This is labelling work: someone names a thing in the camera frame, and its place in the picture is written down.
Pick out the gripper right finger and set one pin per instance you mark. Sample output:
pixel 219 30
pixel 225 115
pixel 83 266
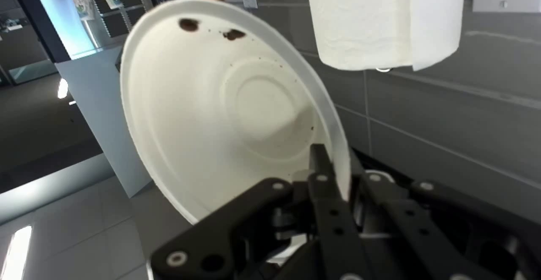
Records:
pixel 427 229

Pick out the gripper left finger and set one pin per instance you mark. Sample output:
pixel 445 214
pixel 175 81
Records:
pixel 236 225

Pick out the white paper bowl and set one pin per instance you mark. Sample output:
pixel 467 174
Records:
pixel 203 115

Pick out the white cabinet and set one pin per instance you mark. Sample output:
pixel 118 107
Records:
pixel 99 102

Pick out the dark brown food lump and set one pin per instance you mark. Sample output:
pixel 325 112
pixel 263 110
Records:
pixel 233 34
pixel 188 24

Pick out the white paper towel roll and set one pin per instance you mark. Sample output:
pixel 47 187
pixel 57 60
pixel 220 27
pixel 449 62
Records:
pixel 376 18

